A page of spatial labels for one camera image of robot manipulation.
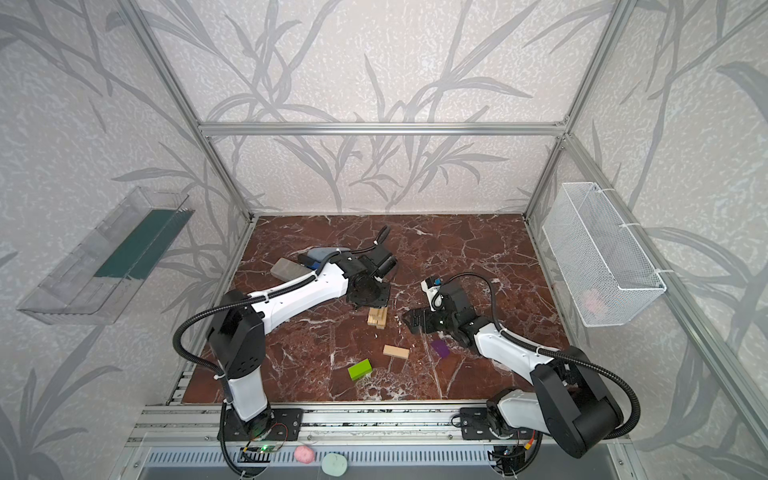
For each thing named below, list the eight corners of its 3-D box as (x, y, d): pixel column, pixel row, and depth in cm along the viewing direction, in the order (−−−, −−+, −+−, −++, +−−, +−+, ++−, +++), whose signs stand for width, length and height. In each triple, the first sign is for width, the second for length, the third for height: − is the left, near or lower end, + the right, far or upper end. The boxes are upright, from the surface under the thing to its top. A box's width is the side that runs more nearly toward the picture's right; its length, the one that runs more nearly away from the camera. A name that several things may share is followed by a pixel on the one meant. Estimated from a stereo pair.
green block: (352, 382, 82) (351, 379, 80) (348, 370, 84) (347, 368, 82) (373, 371, 84) (373, 368, 82) (369, 360, 86) (368, 357, 84)
